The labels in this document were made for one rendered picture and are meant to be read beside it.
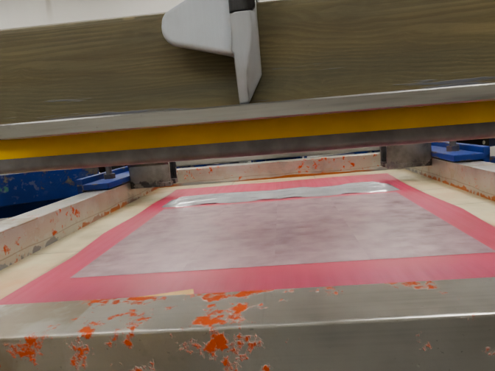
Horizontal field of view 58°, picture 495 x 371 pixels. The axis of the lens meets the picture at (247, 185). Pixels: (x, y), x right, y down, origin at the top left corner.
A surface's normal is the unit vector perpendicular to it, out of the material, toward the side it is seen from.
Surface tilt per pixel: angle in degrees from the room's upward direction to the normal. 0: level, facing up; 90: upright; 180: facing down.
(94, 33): 90
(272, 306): 0
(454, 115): 90
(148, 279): 0
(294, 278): 0
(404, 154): 90
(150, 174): 90
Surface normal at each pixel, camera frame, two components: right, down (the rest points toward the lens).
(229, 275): -0.09, -0.99
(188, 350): -0.07, 0.14
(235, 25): -0.05, 0.36
